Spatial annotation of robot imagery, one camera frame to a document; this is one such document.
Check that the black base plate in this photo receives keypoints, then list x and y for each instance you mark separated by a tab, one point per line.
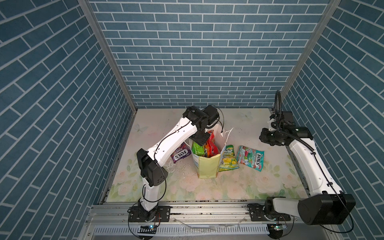
150	213
260	213

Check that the floral table mat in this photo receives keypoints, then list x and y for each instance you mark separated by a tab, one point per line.
278	178

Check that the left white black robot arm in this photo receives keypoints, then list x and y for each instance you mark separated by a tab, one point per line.
193	125

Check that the purple Fox's candy bag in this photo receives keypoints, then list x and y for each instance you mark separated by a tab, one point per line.
181	152

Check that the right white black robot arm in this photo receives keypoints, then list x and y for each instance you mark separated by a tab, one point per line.
327	203

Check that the bright green snack packet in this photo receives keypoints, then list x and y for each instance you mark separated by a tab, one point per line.
198	150

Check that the orange yellow snack packet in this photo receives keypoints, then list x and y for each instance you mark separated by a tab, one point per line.
207	149

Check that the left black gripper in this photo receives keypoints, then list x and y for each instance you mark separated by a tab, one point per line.
202	141

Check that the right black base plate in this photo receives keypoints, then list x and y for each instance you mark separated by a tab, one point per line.
260	213

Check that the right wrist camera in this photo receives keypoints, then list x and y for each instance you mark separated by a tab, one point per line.
272	125

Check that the aluminium mounting rail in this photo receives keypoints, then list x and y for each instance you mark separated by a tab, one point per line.
197	221

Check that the red snack packet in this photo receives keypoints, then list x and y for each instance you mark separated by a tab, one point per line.
211	142

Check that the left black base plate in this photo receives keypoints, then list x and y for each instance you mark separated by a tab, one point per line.
150	213

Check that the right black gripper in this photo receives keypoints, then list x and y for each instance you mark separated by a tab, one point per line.
263	137

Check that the teal Fox's candy bag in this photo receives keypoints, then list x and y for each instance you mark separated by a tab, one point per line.
251	158

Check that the white green paper bag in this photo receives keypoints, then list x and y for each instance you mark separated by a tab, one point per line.
208	168

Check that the green yellow lemon candy bag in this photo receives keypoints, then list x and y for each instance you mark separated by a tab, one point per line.
229	161

